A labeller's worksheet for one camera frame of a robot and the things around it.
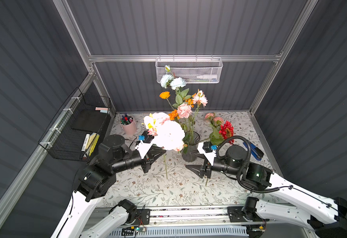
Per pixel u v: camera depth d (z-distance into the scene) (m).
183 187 0.84
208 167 0.52
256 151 0.94
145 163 0.46
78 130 0.74
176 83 0.70
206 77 0.92
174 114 0.74
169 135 0.37
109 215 0.57
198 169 0.53
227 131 0.61
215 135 0.65
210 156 0.52
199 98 0.68
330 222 0.41
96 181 0.38
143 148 0.46
